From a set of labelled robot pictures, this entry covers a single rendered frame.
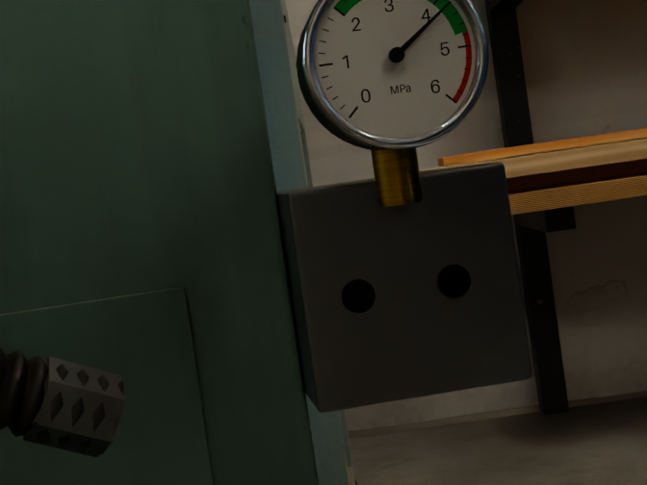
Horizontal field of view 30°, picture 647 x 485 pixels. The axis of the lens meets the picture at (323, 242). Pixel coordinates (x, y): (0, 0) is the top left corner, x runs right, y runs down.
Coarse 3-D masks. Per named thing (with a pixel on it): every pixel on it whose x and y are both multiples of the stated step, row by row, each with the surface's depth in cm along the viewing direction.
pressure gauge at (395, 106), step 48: (336, 0) 40; (384, 0) 40; (432, 0) 40; (336, 48) 40; (384, 48) 40; (432, 48) 40; (480, 48) 40; (336, 96) 40; (384, 96) 40; (432, 96) 40; (384, 144) 40; (384, 192) 42
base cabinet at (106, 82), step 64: (0, 0) 44; (64, 0) 45; (128, 0) 45; (192, 0) 45; (0, 64) 45; (64, 64) 45; (128, 64) 45; (192, 64) 45; (256, 64) 46; (0, 128) 45; (64, 128) 45; (128, 128) 45; (192, 128) 46; (256, 128) 46; (0, 192) 45; (64, 192) 45; (128, 192) 45; (192, 192) 46; (256, 192) 46; (0, 256) 45; (64, 256) 45; (128, 256) 45; (192, 256) 46; (256, 256) 46; (0, 320) 45; (64, 320) 45; (128, 320) 45; (192, 320) 46; (256, 320) 46; (128, 384) 45; (192, 384) 46; (256, 384) 46; (0, 448) 45; (128, 448) 45; (192, 448) 46; (256, 448) 46
